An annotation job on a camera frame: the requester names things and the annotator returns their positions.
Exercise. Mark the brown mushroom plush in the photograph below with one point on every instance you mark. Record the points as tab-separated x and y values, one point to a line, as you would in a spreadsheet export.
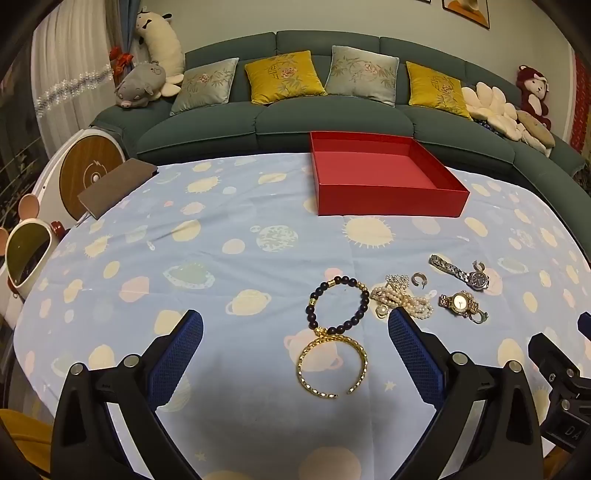
535	127

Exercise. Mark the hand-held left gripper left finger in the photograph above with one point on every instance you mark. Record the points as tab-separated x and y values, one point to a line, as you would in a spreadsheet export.
178	355

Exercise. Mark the yellow embroidered cushion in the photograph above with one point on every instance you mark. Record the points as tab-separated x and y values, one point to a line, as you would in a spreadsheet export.
281	78
436	92

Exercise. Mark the grey pig plush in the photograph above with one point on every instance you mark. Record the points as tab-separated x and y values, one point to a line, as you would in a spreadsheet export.
141	85

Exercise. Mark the gold wristwatch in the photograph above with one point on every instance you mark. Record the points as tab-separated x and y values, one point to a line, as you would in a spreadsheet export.
459	301

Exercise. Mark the white eared mirror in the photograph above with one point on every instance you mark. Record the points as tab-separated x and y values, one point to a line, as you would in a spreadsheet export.
27	254

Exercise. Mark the blue planet print tablecloth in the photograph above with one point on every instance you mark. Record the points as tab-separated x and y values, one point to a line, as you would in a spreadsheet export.
207	258

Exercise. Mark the green sofa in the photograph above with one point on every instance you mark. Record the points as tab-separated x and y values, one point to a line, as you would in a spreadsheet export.
286	124

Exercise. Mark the hoop earring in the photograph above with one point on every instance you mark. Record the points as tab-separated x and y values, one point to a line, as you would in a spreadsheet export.
412	280

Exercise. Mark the white flower cushion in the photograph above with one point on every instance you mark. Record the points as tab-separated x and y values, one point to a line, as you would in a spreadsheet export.
491	108

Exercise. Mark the grey embroidered cushion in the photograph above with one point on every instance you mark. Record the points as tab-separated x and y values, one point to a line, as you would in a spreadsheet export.
203	87
362	76

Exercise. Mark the red monkey plush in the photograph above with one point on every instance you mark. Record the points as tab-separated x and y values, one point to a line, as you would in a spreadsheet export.
533	94

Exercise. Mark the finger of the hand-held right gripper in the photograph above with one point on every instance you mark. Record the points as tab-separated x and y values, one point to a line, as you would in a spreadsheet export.
551	357
585	323

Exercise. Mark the white sheer curtain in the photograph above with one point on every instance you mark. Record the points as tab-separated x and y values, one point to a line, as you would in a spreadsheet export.
69	69

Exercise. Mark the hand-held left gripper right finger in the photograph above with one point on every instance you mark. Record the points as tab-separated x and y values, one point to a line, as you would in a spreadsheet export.
415	355

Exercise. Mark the red wall hanging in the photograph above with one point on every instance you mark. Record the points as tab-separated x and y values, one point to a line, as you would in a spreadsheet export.
581	101

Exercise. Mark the brown notebook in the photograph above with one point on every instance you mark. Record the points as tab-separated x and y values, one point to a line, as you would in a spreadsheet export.
115	187

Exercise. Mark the yellow cloth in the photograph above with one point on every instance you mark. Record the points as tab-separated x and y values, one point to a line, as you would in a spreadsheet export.
23	434

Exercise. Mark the white round wood-faced appliance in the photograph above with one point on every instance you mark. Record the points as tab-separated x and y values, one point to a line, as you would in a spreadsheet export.
78	175

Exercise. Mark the gold bangle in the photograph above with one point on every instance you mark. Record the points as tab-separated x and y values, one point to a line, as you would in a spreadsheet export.
301	369

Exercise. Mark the silver wristwatch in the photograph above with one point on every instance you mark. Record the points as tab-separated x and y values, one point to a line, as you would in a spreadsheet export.
478	278

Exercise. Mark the rhinestone brooch and earrings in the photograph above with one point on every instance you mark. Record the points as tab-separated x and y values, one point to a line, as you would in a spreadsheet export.
396	279

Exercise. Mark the white plush animal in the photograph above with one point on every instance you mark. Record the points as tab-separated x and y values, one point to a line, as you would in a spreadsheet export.
161	46

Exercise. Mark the framed wall picture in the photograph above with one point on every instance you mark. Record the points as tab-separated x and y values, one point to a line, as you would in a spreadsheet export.
466	11

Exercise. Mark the red cardboard box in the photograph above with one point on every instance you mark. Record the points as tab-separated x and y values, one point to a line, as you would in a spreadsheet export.
392	203

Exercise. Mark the red bow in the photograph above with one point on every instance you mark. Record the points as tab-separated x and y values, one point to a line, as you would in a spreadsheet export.
122	60

